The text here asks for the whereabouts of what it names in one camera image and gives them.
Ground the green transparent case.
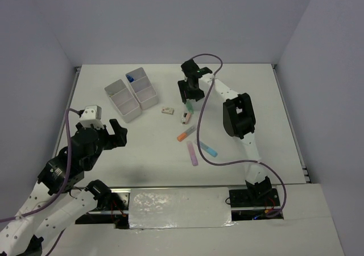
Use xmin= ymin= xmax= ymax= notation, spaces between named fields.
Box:
xmin=185 ymin=101 xmax=194 ymax=114

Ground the pink white mini stapler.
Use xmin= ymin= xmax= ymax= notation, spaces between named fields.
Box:
xmin=181 ymin=112 xmax=192 ymax=125

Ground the staples box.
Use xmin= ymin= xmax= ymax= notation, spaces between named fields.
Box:
xmin=162 ymin=107 xmax=174 ymax=115

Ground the orange grey highlighter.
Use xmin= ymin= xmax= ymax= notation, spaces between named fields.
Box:
xmin=177 ymin=125 xmax=197 ymax=142

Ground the clear bottle blue cap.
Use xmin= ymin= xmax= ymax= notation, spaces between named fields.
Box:
xmin=126 ymin=75 xmax=134 ymax=82

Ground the light blue highlighter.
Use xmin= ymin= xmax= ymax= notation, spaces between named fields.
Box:
xmin=200 ymin=141 xmax=218 ymax=158

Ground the purple pink highlighter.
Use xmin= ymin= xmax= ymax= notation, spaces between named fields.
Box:
xmin=187 ymin=141 xmax=198 ymax=166

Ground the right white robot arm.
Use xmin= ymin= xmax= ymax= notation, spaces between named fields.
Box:
xmin=177 ymin=59 xmax=272 ymax=205

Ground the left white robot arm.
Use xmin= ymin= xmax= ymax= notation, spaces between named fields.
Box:
xmin=1 ymin=119 xmax=127 ymax=255

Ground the left white divided container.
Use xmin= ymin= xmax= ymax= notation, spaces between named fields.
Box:
xmin=104 ymin=79 xmax=142 ymax=123

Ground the white divided container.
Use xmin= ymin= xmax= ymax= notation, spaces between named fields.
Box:
xmin=104 ymin=79 xmax=142 ymax=123
xmin=125 ymin=67 xmax=159 ymax=110

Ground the right white divided container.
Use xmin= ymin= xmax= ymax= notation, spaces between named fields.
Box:
xmin=125 ymin=67 xmax=159 ymax=110

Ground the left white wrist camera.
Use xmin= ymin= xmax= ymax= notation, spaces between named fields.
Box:
xmin=79 ymin=105 xmax=104 ymax=130

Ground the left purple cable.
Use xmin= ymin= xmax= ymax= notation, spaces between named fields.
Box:
xmin=0 ymin=108 xmax=86 ymax=256

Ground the purple cable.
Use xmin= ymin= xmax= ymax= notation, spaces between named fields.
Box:
xmin=190 ymin=53 xmax=287 ymax=218
xmin=0 ymin=108 xmax=86 ymax=256

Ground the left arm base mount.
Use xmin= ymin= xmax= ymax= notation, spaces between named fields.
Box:
xmin=75 ymin=180 xmax=130 ymax=229

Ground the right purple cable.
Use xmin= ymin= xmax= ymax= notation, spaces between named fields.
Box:
xmin=190 ymin=53 xmax=287 ymax=218

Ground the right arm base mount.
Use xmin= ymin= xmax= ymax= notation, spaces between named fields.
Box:
xmin=225 ymin=176 xmax=283 ymax=221

